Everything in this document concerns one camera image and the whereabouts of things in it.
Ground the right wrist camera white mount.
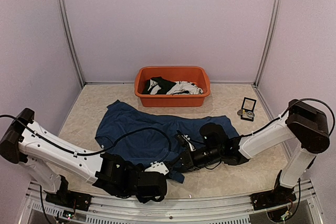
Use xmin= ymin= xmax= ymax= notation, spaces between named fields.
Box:
xmin=175 ymin=130 xmax=196 ymax=152

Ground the black square display box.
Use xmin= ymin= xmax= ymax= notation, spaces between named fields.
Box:
xmin=240 ymin=97 xmax=257 ymax=122

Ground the orange plastic tub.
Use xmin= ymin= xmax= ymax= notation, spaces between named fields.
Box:
xmin=134 ymin=66 xmax=211 ymax=107

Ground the aluminium corner post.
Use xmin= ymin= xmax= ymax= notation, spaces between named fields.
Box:
xmin=254 ymin=0 xmax=281 ymax=89
xmin=57 ymin=0 xmax=86 ymax=88

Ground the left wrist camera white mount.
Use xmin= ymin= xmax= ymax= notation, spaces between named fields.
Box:
xmin=144 ymin=161 xmax=169 ymax=175

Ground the left aluminium corner post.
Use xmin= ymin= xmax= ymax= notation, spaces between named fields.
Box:
xmin=57 ymin=0 xmax=86 ymax=88

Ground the black and white garment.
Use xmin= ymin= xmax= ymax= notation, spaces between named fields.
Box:
xmin=142 ymin=77 xmax=204 ymax=95

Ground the dark blue t-shirt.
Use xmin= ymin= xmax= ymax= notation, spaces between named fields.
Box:
xmin=95 ymin=100 xmax=239 ymax=183

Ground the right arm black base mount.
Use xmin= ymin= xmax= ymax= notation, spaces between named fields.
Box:
xmin=250 ymin=190 xmax=297 ymax=210

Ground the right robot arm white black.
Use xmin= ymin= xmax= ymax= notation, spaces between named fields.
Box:
xmin=177 ymin=98 xmax=335 ymax=205

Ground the right aluminium corner post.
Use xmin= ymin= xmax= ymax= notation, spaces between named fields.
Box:
xmin=254 ymin=0 xmax=281 ymax=89

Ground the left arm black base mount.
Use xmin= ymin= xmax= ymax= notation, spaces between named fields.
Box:
xmin=46 ymin=191 xmax=92 ymax=211

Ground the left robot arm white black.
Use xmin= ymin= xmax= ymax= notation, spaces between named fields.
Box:
xmin=1 ymin=108 xmax=168 ymax=206

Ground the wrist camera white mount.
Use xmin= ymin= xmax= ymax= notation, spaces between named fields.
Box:
xmin=144 ymin=161 xmax=169 ymax=175
xmin=175 ymin=130 xmax=196 ymax=152

